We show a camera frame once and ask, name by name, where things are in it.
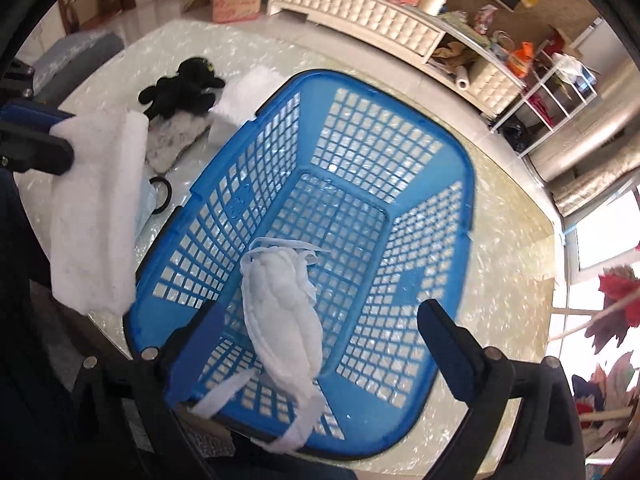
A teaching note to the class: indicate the grey office chair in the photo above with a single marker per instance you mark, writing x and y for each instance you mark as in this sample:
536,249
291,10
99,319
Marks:
70,61

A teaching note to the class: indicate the beige curtain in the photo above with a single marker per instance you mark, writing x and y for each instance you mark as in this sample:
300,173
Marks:
586,156

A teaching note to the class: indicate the blue plastic laundry basket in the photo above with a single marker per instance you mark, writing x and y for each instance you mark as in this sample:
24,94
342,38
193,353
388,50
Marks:
384,192

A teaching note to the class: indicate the cardboard box on floor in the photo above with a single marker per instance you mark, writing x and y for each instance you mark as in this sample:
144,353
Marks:
230,11

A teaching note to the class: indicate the light blue folded cloth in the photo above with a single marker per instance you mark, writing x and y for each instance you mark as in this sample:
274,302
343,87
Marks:
146,206

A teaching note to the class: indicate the white knotted cloth bundle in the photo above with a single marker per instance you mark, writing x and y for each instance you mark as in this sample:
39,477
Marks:
278,309

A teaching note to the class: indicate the black plush toy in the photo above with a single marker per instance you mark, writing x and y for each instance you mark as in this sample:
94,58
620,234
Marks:
193,89

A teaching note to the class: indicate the grey white fluffy cloth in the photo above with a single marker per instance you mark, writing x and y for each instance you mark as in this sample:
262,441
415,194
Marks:
168,138

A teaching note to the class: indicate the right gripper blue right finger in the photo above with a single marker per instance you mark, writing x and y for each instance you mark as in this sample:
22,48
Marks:
455,351

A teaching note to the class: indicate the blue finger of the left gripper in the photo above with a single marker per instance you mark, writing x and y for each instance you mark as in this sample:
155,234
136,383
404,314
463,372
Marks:
23,149
34,115

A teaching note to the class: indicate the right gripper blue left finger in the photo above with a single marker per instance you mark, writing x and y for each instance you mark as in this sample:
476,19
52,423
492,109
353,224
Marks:
188,349

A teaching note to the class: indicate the white metal shelf rack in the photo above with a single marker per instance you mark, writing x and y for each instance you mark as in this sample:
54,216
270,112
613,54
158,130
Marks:
557,87

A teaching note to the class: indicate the white textured towel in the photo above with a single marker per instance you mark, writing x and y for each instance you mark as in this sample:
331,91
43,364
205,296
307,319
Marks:
240,100

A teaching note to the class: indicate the white foam sponge block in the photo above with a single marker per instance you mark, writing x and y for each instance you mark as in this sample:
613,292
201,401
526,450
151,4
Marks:
94,208

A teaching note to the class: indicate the white paper roll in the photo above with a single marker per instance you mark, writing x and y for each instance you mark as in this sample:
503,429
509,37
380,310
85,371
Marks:
461,78

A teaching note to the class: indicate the cream tufted tv cabinet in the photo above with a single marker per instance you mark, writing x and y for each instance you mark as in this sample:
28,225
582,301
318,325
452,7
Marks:
413,36

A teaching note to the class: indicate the wooden clothes drying rack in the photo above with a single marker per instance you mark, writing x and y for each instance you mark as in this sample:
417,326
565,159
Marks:
594,332

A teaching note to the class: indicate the cream pillar candle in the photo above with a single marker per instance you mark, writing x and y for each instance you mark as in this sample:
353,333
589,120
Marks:
431,7

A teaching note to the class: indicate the orange detergent bag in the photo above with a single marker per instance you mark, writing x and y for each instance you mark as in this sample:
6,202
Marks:
519,61

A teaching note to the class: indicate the black hair band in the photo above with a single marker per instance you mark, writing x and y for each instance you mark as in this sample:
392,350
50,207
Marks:
163,193

